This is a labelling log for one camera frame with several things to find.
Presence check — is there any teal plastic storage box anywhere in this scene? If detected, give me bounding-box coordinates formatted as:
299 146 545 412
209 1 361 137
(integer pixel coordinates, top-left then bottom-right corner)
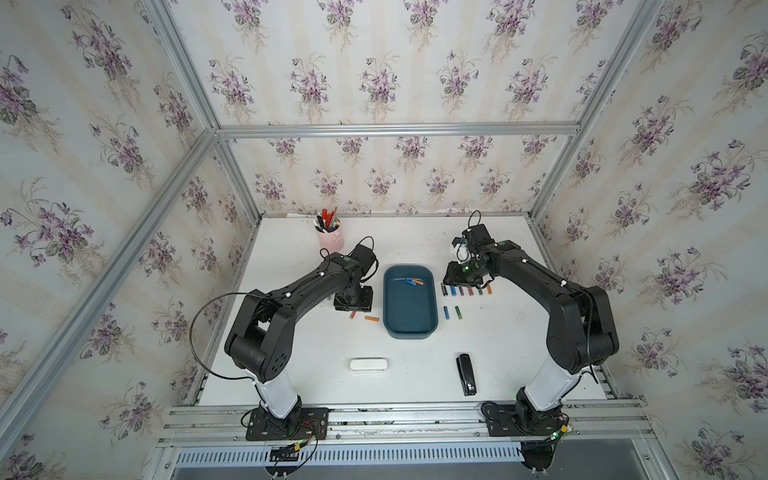
383 264 438 340

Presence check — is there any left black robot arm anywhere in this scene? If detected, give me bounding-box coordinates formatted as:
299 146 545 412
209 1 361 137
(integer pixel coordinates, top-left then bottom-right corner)
224 246 378 420

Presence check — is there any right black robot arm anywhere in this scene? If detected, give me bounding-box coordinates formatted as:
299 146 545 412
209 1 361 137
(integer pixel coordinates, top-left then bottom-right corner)
443 237 620 412

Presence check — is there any white eraser box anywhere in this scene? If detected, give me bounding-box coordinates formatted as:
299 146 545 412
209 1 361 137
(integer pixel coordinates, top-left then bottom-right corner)
349 357 389 373

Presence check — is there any pink pen cup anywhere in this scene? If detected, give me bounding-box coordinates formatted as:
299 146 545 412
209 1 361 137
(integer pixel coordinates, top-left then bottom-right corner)
317 227 345 253

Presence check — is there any black stapler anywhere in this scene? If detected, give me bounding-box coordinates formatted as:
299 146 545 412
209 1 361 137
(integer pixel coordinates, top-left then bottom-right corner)
456 353 477 396

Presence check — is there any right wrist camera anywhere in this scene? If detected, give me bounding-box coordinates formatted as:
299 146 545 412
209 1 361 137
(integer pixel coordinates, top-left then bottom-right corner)
462 223 495 251

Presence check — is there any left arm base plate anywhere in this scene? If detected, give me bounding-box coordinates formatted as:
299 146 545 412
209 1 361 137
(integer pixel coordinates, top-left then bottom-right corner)
241 407 330 441

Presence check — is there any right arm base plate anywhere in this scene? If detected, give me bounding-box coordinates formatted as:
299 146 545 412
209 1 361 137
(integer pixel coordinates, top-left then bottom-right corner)
480 401 568 438

